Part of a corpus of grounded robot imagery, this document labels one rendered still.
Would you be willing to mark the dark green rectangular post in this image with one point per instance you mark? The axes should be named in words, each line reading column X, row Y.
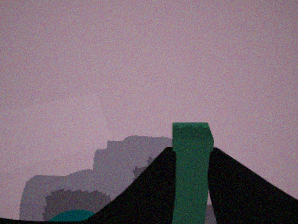
column 193, row 143

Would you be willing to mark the cyan circle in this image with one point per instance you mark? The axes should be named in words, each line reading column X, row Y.
column 73, row 215

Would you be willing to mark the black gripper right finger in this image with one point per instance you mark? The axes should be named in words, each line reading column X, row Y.
column 240, row 196

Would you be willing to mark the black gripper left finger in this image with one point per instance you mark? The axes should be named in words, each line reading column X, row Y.
column 148, row 200

